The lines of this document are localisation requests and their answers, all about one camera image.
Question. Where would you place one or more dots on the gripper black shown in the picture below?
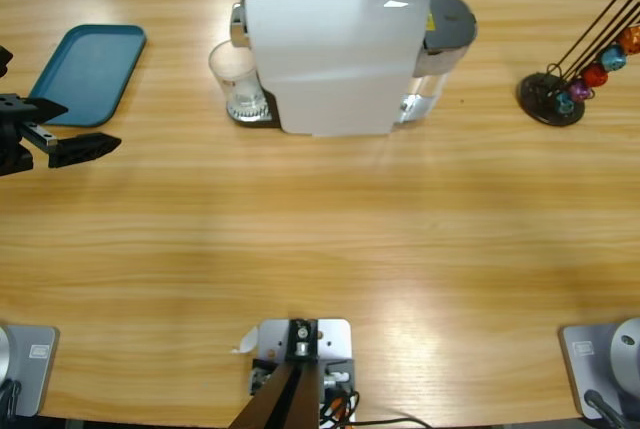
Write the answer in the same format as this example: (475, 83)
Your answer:
(12, 149)

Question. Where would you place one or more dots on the clear glass cup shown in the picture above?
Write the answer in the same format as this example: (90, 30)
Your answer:
(240, 79)

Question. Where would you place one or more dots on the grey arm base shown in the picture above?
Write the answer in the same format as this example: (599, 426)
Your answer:
(600, 364)
(30, 364)

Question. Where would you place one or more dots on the white capsule coffee machine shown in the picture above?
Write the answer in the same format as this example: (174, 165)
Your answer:
(340, 74)

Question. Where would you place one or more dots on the red coffee capsule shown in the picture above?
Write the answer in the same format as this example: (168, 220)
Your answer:
(594, 74)

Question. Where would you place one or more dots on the purple coffee capsule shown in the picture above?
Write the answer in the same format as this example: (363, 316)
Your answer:
(579, 91)

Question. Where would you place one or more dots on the teal coffee capsule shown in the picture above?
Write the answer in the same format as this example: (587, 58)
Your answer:
(565, 106)

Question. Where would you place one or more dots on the blue coffee capsule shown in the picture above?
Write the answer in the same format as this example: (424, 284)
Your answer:
(612, 58)

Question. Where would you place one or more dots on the orange coffee capsule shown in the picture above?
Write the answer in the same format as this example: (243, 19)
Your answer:
(631, 40)

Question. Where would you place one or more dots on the teal plastic tray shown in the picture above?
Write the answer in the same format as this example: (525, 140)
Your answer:
(85, 74)

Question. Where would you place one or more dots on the black capsule holder with rods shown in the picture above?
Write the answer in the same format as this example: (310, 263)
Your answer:
(537, 94)

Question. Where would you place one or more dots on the metal drip tray grate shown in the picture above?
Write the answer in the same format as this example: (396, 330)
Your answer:
(252, 118)

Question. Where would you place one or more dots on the white paper tab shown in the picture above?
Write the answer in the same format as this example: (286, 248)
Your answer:
(247, 341)

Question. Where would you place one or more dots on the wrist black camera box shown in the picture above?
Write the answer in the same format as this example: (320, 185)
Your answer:
(4, 61)

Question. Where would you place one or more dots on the dark camera post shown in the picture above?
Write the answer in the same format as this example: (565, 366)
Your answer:
(300, 349)

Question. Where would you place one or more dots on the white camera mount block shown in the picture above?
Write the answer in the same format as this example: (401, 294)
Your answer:
(332, 344)

